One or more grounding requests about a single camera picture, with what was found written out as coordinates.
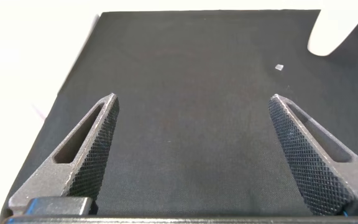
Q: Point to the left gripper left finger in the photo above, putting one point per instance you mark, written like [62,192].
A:
[95,149]

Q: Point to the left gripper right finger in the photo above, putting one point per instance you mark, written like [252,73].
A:
[309,161]

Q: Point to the small grey cube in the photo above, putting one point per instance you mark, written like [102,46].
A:
[279,67]

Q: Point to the black tablecloth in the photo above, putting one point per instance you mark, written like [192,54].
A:
[191,124]

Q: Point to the beige plastic cup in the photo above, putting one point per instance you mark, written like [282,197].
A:
[331,34]

